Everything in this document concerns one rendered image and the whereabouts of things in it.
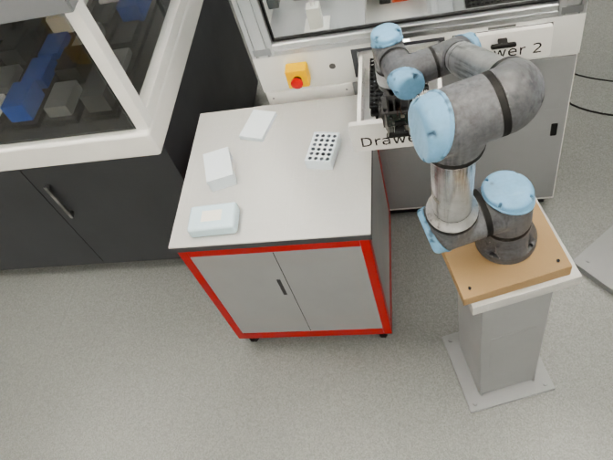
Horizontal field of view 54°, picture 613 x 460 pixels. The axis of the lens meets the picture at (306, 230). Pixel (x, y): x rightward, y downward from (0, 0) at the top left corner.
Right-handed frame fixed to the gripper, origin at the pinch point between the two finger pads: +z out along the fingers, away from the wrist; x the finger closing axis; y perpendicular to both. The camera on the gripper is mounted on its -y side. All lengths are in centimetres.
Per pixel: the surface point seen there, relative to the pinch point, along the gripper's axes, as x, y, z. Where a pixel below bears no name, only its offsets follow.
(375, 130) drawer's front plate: -6.9, -1.3, 0.4
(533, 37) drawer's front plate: 40, -33, 1
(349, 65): -15.8, -35.1, 3.7
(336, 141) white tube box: -20.6, -8.7, 10.8
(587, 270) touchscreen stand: 62, -2, 88
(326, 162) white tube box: -23.5, -0.4, 11.3
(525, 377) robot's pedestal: 34, 40, 85
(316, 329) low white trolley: -39, 24, 76
